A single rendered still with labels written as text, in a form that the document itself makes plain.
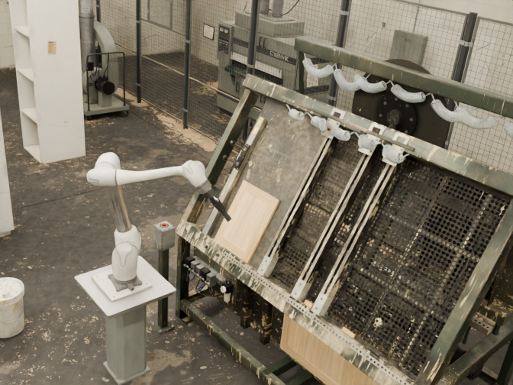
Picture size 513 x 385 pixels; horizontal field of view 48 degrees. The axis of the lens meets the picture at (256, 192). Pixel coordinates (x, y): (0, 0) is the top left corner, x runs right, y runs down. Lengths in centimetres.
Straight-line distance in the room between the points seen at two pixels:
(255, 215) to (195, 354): 122
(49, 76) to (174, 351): 394
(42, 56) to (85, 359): 386
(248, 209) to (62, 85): 391
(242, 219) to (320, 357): 108
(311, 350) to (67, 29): 481
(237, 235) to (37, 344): 174
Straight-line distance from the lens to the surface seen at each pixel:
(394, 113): 415
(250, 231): 404
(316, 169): 378
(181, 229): 445
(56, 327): 493
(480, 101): 379
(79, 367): 456
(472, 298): 324
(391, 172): 352
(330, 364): 402
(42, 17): 719
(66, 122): 760
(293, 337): 418
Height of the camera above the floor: 309
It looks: 26 degrees down
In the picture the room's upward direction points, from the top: 5 degrees clockwise
